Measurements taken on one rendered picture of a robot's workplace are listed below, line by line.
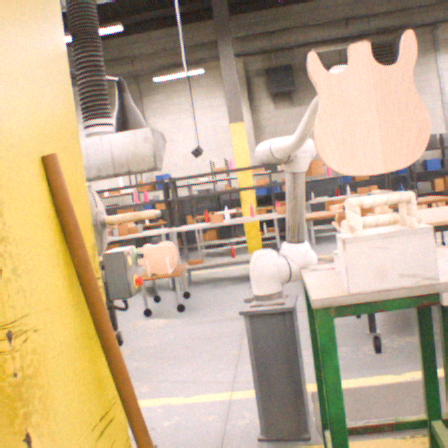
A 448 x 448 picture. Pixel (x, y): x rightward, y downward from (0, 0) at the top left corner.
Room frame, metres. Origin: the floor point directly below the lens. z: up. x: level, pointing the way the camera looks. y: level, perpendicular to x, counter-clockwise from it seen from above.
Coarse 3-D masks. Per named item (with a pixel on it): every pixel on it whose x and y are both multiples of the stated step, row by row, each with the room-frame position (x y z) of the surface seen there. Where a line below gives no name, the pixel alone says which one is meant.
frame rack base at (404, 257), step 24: (336, 240) 1.46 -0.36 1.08; (360, 240) 1.31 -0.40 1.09; (384, 240) 1.30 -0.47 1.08; (408, 240) 1.30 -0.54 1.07; (432, 240) 1.29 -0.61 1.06; (360, 264) 1.32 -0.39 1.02; (384, 264) 1.31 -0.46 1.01; (408, 264) 1.30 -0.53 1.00; (432, 264) 1.29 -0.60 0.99; (360, 288) 1.32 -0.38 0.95; (384, 288) 1.31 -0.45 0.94
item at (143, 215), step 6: (150, 210) 1.60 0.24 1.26; (114, 216) 1.61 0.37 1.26; (120, 216) 1.60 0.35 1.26; (126, 216) 1.60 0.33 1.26; (132, 216) 1.59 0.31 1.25; (138, 216) 1.59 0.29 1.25; (144, 216) 1.59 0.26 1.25; (150, 216) 1.59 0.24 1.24; (108, 222) 1.61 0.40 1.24; (114, 222) 1.61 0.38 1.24; (120, 222) 1.61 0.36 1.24
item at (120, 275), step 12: (108, 252) 1.83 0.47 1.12; (120, 252) 1.82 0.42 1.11; (132, 252) 1.91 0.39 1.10; (108, 264) 1.82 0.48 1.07; (120, 264) 1.82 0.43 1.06; (132, 264) 1.88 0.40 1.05; (108, 276) 1.82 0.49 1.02; (120, 276) 1.82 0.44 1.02; (132, 276) 1.86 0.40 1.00; (108, 288) 1.82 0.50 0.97; (120, 288) 1.82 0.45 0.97; (132, 288) 1.83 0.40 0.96
